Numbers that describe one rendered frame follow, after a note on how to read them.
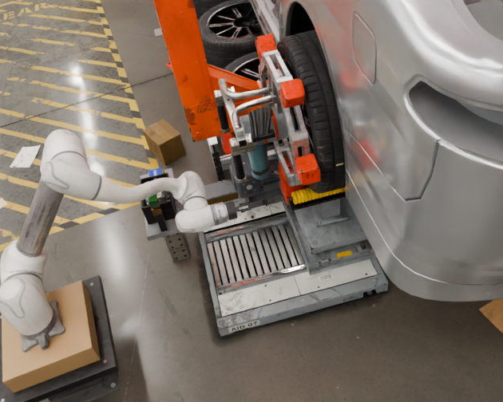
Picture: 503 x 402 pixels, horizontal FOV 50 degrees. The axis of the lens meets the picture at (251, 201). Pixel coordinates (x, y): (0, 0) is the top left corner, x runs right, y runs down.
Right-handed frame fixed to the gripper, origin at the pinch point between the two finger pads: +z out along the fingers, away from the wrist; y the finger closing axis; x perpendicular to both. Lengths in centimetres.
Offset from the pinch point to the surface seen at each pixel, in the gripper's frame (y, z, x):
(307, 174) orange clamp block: 27.3, 11.6, 6.5
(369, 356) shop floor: -11, 25, -78
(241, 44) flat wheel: -117, 17, 98
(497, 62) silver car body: 123, 35, 17
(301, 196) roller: -12.4, 13.5, -1.9
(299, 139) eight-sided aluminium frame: 27.4, 11.9, 19.8
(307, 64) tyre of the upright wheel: 30, 21, 45
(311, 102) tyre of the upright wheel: 33.0, 18.3, 31.0
